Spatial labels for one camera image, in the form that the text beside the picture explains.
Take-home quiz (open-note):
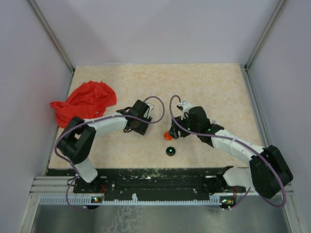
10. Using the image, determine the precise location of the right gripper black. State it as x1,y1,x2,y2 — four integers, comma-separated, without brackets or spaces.
168,112,200,139

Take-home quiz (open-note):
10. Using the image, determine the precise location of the orange earbud charging case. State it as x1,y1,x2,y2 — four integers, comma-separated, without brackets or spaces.
164,132,173,140

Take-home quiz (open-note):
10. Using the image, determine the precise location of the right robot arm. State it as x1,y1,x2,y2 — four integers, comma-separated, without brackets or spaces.
169,101,294,199

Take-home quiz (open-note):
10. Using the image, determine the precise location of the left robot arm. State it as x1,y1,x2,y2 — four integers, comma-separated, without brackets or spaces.
56,100,154,193

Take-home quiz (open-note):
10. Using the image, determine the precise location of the red cloth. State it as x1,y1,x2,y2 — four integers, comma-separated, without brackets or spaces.
50,81,117,128

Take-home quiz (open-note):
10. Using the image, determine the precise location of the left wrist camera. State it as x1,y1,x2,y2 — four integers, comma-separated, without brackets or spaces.
143,103,154,119

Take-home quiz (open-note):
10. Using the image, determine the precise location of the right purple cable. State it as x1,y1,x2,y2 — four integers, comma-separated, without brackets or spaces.
169,94,287,211

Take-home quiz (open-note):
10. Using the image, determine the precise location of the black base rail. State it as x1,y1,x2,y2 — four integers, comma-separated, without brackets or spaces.
46,166,246,202

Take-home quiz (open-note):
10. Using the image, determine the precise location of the white cable duct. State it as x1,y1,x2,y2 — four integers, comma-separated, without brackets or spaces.
38,193,234,206

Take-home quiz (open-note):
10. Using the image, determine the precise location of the right aluminium frame post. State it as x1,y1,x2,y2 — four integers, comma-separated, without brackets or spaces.
244,0,287,70

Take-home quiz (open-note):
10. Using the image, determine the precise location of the aluminium frame post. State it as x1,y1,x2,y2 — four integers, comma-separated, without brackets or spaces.
26,0,75,73
244,0,287,70

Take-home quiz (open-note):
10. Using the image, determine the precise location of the left aluminium frame post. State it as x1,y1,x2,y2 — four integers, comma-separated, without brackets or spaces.
26,0,75,73

